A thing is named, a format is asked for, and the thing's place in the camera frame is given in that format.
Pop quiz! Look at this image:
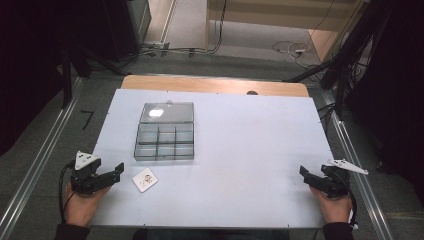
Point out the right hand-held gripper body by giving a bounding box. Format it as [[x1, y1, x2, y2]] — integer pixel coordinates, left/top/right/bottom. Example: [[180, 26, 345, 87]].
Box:
[[319, 158, 370, 199]]

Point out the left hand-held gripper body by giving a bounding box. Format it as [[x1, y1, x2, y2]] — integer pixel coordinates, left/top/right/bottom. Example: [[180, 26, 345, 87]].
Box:
[[69, 150, 103, 196]]

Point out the person's right hand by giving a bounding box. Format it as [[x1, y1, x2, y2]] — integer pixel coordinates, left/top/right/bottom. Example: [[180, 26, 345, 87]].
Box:
[[309, 185, 354, 224]]

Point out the person's left hand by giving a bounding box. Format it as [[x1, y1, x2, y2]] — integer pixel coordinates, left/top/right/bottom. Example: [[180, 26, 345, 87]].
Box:
[[64, 182, 112, 229]]

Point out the small white printed packet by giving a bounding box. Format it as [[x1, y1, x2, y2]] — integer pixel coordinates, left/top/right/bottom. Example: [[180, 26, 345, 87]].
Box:
[[131, 167, 159, 194]]

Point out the clear plastic compartment box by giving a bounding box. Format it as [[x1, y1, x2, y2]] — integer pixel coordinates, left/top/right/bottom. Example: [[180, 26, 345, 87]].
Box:
[[133, 101, 195, 162]]

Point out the white board sheet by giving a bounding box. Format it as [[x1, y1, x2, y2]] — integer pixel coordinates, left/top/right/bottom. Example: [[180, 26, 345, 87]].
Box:
[[90, 87, 335, 230]]

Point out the black metal stand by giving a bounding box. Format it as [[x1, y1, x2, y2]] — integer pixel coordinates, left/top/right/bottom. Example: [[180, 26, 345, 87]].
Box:
[[282, 0, 394, 118], [58, 41, 129, 110]]

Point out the dark curtain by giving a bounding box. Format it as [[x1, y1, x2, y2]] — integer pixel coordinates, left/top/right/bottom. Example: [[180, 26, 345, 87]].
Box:
[[343, 0, 424, 201], [0, 0, 111, 158]]

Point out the wooden table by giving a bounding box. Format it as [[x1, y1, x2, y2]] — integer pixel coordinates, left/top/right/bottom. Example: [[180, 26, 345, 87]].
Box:
[[120, 74, 311, 99]]

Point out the grey power strip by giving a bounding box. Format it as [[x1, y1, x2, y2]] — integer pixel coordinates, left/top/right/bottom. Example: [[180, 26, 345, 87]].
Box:
[[142, 41, 171, 57]]

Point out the black cabinet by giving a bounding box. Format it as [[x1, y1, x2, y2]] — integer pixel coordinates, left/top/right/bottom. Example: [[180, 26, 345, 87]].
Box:
[[98, 0, 152, 62]]

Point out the light wooden shelf unit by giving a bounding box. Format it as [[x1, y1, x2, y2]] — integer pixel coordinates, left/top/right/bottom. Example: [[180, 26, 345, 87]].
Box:
[[205, 0, 369, 64]]

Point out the aluminium floor rail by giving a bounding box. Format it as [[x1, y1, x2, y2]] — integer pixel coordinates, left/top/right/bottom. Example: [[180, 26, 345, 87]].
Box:
[[324, 91, 396, 240], [0, 77, 85, 240]]

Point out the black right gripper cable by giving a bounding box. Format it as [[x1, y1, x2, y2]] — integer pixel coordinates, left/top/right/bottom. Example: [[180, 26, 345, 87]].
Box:
[[339, 173, 359, 231]]

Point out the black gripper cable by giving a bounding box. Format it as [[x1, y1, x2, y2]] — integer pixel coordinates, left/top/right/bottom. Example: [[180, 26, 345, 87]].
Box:
[[339, 173, 359, 231], [58, 160, 77, 225]]

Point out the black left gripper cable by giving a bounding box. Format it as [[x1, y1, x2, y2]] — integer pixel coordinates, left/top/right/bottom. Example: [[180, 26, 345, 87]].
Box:
[[58, 160, 77, 225]]

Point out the white floor cable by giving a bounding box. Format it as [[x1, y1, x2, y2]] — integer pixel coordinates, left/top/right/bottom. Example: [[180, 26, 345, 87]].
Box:
[[271, 40, 314, 70]]

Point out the black floor cable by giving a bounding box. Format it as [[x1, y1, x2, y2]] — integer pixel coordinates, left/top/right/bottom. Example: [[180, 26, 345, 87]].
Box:
[[119, 0, 229, 68]]

